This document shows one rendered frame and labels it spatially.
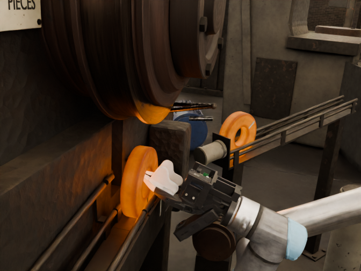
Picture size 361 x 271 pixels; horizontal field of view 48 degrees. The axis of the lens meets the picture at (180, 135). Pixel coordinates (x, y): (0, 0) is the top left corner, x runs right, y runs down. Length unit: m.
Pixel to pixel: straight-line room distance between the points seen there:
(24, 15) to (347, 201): 0.75
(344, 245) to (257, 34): 2.26
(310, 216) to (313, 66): 2.49
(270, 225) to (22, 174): 0.48
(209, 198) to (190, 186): 0.05
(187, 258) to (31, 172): 1.39
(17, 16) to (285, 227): 0.60
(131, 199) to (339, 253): 0.97
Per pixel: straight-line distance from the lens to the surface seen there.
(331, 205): 0.99
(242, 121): 1.30
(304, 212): 0.99
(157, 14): 0.61
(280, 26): 3.43
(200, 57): 0.67
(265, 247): 0.85
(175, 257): 1.92
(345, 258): 1.61
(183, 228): 0.88
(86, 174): 0.75
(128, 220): 0.89
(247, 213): 0.83
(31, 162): 0.63
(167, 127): 1.04
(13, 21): 0.59
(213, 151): 1.23
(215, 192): 0.83
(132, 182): 0.81
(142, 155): 0.83
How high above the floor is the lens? 1.12
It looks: 19 degrees down
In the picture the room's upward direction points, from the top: 4 degrees clockwise
